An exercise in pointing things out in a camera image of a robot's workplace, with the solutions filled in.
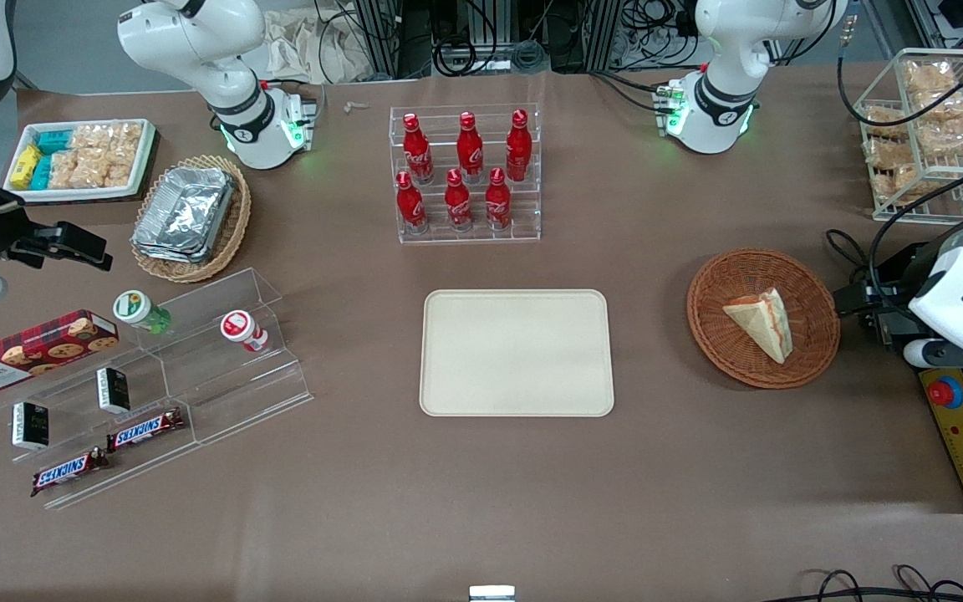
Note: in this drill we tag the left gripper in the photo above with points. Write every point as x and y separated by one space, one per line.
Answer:
894 294

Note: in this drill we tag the triangle sandwich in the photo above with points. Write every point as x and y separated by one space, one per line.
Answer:
761 326

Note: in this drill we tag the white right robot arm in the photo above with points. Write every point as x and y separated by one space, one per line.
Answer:
197 42

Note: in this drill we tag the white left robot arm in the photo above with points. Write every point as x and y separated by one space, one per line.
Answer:
724 50

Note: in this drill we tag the white rectangular snack tray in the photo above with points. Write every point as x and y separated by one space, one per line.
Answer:
80 195

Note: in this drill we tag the round brown wicker basket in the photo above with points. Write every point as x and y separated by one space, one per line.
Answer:
720 334

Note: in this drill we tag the oval light wicker basket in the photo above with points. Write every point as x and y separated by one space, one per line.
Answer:
231 230

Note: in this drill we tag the beige plastic tray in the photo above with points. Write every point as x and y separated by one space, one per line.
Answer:
517 353

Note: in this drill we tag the teal snack packet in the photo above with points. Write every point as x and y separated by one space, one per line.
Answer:
53 141
42 173

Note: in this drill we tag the clear bag of rice crackers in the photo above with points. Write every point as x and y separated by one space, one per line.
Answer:
90 138
124 155
80 169

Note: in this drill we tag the yellow snack packet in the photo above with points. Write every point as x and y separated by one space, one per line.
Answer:
24 167

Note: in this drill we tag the red emergency stop button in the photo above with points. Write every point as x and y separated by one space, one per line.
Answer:
945 393

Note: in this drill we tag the red tartan cookie box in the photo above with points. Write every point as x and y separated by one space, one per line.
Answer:
30 351

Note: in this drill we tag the green yogurt cup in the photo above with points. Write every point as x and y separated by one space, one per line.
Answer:
137 309

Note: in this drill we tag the stack of foil trays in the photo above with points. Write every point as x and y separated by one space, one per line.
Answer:
185 213

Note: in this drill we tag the clear bag of fried snacks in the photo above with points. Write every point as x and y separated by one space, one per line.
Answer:
891 171
929 75
947 125
884 121

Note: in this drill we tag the small black box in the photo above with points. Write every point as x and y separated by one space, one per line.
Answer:
30 426
114 390

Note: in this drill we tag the snickers chocolate bar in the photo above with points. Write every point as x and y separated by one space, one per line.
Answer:
68 472
145 430

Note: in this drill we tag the red yogurt cup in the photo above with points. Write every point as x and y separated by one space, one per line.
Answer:
241 329

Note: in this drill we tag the clear acrylic step display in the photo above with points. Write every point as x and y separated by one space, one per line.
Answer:
231 393

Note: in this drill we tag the crumpled beige paper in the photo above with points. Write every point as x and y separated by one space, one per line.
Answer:
306 46

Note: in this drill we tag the small crumpled clear wrapper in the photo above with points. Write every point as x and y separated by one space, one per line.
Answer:
356 106

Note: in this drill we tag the red cola bottle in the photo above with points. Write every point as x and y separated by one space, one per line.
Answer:
498 202
411 207
417 155
518 149
458 205
470 150

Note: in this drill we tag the clear acrylic bottle rack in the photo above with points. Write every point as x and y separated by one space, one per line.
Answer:
523 213

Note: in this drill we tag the small silver object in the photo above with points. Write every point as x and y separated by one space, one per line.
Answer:
491 594

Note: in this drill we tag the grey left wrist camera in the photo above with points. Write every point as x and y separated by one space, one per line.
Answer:
924 353

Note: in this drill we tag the aluminium frame rack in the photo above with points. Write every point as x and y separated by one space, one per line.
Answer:
385 38

